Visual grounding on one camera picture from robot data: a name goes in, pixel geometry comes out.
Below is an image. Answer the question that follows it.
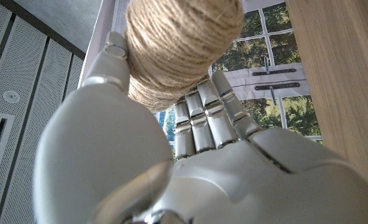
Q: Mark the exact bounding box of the jute twine spool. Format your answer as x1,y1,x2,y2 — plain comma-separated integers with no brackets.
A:
124,0,246,113

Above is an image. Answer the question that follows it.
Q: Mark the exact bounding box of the printed window backdrop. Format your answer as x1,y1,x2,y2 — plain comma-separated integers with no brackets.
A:
78,0,324,156

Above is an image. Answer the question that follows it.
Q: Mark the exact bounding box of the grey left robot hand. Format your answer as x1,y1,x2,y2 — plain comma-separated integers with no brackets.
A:
33,30,368,224

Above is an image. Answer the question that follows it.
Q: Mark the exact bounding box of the round white ceiling sensor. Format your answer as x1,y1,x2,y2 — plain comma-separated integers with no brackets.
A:
2,90,21,104

